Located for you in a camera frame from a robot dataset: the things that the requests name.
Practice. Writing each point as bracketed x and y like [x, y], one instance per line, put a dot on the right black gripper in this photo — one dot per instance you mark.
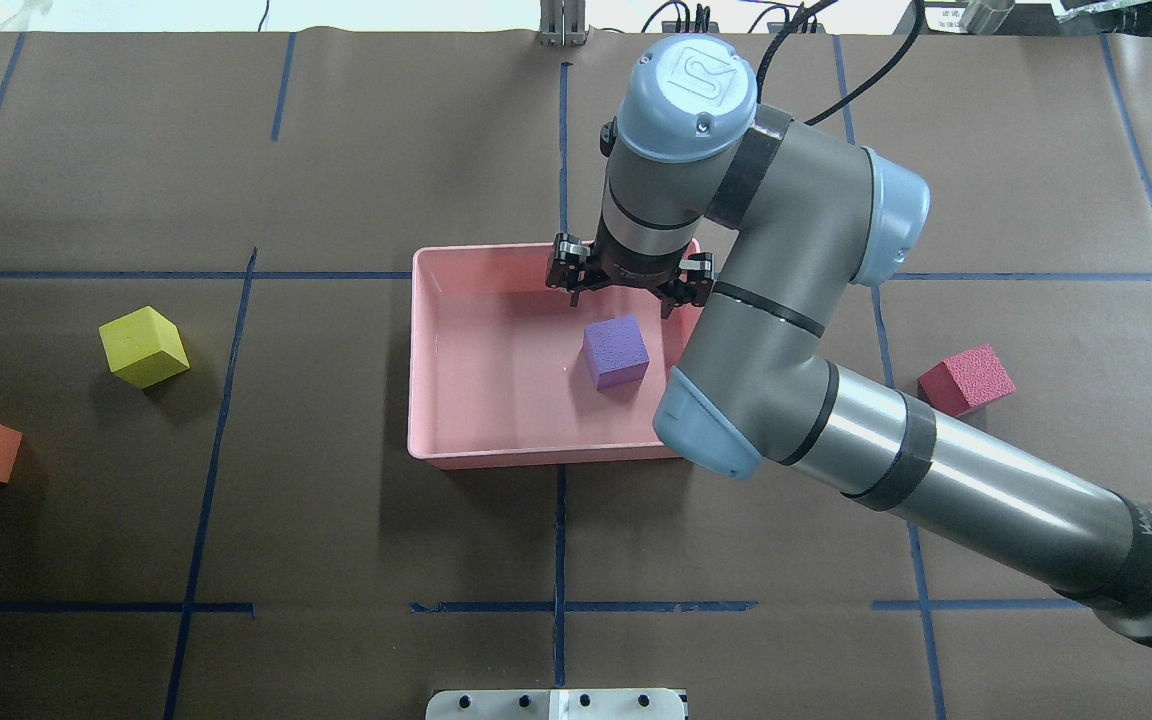
[570, 268]

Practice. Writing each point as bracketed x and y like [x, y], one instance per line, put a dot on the purple foam block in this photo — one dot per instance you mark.
[615, 352]

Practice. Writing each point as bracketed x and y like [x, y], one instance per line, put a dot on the pink foam block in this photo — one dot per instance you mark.
[966, 382]

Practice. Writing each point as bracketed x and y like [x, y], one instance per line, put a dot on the yellow foam block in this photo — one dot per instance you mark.
[143, 348]

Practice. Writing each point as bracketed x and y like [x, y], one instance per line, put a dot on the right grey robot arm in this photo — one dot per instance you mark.
[715, 200]

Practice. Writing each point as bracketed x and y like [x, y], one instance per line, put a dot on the pink plastic bin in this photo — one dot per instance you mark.
[498, 370]

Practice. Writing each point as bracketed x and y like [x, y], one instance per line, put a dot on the aluminium frame post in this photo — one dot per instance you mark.
[563, 23]

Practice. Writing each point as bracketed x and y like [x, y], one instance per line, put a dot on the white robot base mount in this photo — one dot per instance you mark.
[559, 703]

